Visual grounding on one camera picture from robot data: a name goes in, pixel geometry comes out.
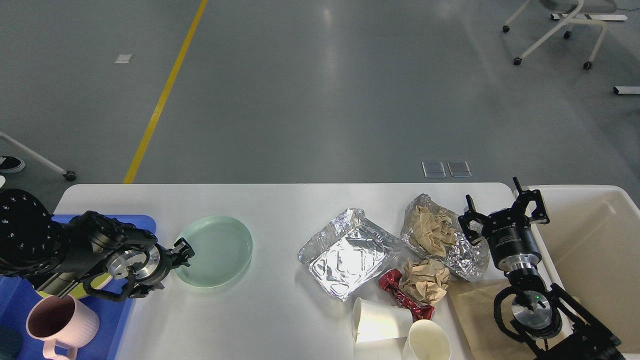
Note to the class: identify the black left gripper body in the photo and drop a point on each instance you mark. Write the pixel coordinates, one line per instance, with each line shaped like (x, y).
(137, 267)

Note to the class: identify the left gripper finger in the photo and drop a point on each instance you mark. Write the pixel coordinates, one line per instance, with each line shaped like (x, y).
(153, 285)
(180, 254)

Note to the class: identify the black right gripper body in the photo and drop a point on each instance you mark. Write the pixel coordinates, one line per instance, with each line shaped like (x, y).
(511, 241)

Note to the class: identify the mint green plate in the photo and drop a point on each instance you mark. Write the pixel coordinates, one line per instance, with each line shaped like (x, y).
(223, 248)

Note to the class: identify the dark teal mug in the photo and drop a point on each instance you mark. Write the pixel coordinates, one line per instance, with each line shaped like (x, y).
(10, 343)

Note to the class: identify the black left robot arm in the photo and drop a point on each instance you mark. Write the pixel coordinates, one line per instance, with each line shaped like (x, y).
(55, 257)

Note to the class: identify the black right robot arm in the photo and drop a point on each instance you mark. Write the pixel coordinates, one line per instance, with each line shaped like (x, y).
(546, 318)

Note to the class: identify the crumpled brown paper in foil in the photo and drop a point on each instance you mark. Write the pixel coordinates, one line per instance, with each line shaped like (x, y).
(432, 232)

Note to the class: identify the crumpled aluminium foil tray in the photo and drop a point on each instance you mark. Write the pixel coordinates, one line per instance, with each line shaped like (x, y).
(467, 261)

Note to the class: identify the right floor socket cover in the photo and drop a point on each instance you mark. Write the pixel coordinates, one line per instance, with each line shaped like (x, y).
(459, 169)

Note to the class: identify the floor socket cover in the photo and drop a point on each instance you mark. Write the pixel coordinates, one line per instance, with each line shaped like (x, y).
(434, 169)
(459, 169)

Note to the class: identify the left floor socket cover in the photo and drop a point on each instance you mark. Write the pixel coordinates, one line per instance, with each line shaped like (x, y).
(434, 169)

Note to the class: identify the beige plastic bin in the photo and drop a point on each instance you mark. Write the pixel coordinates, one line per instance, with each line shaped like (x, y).
(591, 248)

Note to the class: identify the yellow plate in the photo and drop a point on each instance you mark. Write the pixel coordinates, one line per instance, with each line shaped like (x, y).
(79, 292)

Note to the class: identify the brown paper sheet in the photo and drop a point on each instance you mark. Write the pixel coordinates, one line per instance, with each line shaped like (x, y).
(474, 306)

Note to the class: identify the crumpled brown paper ball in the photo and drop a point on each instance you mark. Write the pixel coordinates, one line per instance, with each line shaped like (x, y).
(426, 281)

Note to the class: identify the pink ribbed mug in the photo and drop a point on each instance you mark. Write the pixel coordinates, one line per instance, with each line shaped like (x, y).
(63, 324)

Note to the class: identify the red foil wrapper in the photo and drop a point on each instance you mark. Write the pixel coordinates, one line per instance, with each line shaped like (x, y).
(390, 282)

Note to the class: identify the white chair leg left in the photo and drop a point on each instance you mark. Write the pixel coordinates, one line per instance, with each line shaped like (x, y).
(68, 175)

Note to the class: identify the flat aluminium foil tray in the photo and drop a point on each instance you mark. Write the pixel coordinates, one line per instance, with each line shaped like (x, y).
(348, 252)

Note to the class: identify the upright white paper cup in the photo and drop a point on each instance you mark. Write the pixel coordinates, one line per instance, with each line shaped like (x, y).
(426, 340)

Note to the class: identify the lying white paper cup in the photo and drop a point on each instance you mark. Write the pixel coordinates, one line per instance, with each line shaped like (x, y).
(372, 321)

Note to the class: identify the blue plastic tray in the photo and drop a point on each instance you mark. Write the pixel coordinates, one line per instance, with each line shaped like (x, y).
(18, 297)

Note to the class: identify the white metal bar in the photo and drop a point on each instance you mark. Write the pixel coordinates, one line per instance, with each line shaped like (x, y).
(626, 90)

